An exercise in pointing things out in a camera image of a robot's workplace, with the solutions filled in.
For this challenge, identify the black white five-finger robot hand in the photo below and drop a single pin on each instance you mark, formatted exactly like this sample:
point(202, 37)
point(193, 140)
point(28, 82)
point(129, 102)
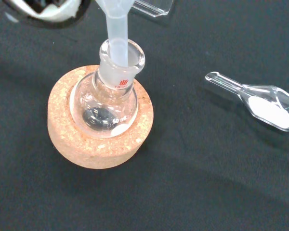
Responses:
point(50, 14)

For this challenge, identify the glass round-bottom flask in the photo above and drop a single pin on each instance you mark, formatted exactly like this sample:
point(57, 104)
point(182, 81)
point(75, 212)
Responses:
point(103, 103)

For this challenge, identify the clear acrylic funnel stand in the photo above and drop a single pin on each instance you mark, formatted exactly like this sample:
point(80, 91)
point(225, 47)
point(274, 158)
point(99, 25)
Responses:
point(156, 7)

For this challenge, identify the glass weighing funnel with powder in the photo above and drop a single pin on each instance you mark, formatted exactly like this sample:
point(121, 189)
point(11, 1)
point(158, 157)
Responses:
point(267, 108)

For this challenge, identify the black bench cloth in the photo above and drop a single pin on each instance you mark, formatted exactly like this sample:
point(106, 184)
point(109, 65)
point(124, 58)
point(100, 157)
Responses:
point(207, 180)

